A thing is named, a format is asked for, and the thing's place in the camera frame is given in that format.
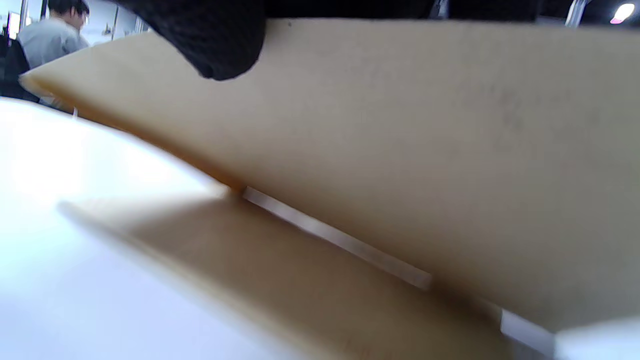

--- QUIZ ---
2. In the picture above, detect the person's right hand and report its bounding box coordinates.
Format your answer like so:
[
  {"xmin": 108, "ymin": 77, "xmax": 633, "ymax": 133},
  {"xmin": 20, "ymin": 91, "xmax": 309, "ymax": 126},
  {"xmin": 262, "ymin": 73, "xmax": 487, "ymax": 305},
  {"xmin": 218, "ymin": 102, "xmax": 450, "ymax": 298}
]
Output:
[{"xmin": 112, "ymin": 0, "xmax": 576, "ymax": 82}]

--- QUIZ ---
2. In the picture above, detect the brown A4 envelope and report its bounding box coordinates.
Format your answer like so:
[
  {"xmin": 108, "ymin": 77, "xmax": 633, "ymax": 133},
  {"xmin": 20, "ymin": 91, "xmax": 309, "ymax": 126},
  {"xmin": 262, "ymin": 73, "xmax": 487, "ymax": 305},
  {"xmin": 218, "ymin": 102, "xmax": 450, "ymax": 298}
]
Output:
[
  {"xmin": 19, "ymin": 18, "xmax": 640, "ymax": 333},
  {"xmin": 57, "ymin": 192, "xmax": 516, "ymax": 360}
]

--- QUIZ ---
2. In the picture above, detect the black chair backrest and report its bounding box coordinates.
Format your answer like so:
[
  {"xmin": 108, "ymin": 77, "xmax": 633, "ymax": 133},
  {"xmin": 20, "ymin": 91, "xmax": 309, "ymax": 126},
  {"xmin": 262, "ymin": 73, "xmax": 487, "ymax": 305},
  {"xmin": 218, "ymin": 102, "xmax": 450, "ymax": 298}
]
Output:
[{"xmin": 0, "ymin": 34, "xmax": 41, "ymax": 103}]

